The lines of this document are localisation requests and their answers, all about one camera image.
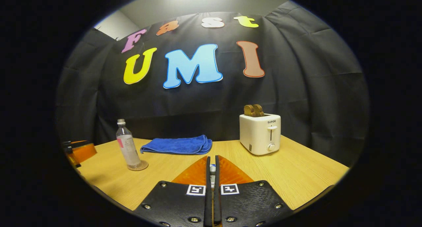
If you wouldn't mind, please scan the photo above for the black backdrop cloth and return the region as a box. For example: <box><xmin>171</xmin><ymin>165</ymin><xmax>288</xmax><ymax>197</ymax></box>
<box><xmin>56</xmin><ymin>1</ymin><xmax>370</xmax><ymax>168</ymax></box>

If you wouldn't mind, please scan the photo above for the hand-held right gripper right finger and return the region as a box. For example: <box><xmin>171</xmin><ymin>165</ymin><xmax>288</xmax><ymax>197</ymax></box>
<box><xmin>213</xmin><ymin>155</ymin><xmax>294</xmax><ymax>227</ymax></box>

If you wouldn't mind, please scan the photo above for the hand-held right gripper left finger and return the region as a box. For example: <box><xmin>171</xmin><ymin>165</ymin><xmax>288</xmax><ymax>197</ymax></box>
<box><xmin>134</xmin><ymin>155</ymin><xmax>212</xmax><ymax>227</ymax></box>

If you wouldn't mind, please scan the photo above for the white toaster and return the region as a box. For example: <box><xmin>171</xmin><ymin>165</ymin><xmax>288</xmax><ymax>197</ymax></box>
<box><xmin>239</xmin><ymin>113</ymin><xmax>281</xmax><ymax>156</ymax></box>

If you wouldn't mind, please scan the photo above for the clear plastic water bottle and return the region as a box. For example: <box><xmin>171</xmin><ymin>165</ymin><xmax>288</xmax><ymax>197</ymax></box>
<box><xmin>116</xmin><ymin>119</ymin><xmax>142</xmax><ymax>169</ymax></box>

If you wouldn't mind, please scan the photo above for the blue folded towel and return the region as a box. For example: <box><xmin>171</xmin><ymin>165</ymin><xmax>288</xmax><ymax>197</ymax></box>
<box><xmin>140</xmin><ymin>135</ymin><xmax>213</xmax><ymax>155</ymax></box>

